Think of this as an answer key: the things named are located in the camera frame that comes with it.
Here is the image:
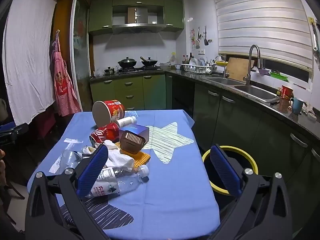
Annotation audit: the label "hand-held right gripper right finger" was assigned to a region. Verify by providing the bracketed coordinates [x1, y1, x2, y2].
[209, 144, 293, 240]

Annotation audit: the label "white hanging curtain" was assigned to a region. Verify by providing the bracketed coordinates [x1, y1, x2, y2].
[2, 0, 57, 127]

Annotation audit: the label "red printed cup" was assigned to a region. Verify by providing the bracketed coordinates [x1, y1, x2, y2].
[281, 84, 294, 99]

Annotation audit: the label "small steel faucet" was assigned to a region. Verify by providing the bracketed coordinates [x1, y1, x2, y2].
[214, 54, 229, 78]

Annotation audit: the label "wooden cutting board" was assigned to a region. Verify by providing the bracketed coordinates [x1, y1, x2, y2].
[225, 57, 255, 82]

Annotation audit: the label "blue star-print tablecloth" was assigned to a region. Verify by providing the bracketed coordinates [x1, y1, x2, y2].
[27, 109, 220, 240]

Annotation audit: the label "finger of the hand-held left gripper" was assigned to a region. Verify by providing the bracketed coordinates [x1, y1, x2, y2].
[0, 123, 29, 144]

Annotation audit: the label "tall steel faucet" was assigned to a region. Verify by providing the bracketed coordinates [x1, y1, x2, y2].
[244, 44, 262, 85]

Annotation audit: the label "light green base cabinet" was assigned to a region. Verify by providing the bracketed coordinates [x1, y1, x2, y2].
[89, 73, 173, 111]

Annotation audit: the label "clear plastic cup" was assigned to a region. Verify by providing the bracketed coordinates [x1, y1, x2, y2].
[59, 149, 83, 173]

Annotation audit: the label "black wok with handle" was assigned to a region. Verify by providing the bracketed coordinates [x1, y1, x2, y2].
[139, 56, 158, 67]

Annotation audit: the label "dark stone countertop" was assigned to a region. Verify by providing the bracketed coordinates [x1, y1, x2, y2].
[89, 67, 320, 140]

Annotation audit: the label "crumpled dish rag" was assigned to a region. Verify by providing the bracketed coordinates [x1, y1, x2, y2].
[302, 105, 318, 120]

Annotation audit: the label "white pill bottle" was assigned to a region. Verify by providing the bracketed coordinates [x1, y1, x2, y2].
[115, 116, 137, 128]

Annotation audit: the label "white tissue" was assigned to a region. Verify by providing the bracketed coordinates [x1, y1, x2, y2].
[104, 140, 137, 173]

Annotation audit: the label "orange waffle sponge cloth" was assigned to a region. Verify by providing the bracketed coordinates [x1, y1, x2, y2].
[115, 141, 151, 168]

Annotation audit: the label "red cloth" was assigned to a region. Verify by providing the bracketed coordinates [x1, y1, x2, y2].
[32, 110, 57, 140]

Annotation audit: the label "black wok with lid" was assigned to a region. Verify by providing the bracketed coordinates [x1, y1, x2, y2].
[117, 57, 137, 68]

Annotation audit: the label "crushed red drink can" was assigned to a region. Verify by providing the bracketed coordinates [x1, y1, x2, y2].
[89, 123, 120, 147]

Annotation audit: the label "red instant noodle cup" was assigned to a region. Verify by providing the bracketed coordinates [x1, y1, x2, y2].
[92, 100, 125, 127]

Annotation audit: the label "green plastic tray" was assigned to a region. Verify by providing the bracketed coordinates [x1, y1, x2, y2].
[269, 71, 288, 82]

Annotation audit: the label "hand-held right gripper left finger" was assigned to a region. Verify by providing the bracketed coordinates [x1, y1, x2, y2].
[25, 144, 118, 240]

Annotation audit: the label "dark window pane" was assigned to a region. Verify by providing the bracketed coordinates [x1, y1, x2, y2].
[225, 52, 313, 83]

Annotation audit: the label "white zebra window blind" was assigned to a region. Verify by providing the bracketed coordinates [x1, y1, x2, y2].
[212, 0, 314, 69]

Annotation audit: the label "green wall cabinets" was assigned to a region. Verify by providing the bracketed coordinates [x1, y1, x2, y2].
[89, 0, 185, 36]

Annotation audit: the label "steel range hood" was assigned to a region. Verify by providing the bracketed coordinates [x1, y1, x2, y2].
[112, 5, 167, 34]

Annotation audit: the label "yellow-rimmed dark trash bin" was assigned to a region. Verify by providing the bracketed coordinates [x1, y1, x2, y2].
[202, 144, 259, 196]

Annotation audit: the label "black gas stove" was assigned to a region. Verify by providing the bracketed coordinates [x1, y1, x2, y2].
[117, 66, 161, 74]

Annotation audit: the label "clear plastic water bottle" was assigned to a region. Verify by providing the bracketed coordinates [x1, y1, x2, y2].
[86, 165, 150, 198]

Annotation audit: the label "person's left hand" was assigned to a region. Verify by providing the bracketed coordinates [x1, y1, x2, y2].
[0, 149, 7, 186]

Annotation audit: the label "dark green base cabinets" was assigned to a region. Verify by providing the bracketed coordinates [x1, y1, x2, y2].
[165, 73, 320, 233]

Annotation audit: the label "frosted glass sliding door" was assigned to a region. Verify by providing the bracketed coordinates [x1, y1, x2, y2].
[70, 0, 94, 110]

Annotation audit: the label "purple-blue cardboard box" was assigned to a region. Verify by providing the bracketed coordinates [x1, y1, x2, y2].
[118, 124, 150, 150]

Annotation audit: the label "steel double sink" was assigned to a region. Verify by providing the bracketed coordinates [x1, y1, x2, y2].
[205, 77, 278, 102]

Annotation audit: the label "white dish rack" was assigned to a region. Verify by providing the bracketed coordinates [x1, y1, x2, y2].
[181, 64, 217, 75]

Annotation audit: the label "red checkered apron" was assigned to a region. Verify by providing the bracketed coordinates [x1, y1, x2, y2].
[50, 29, 82, 117]

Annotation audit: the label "blue mug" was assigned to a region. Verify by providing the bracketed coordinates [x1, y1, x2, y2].
[290, 97, 305, 115]

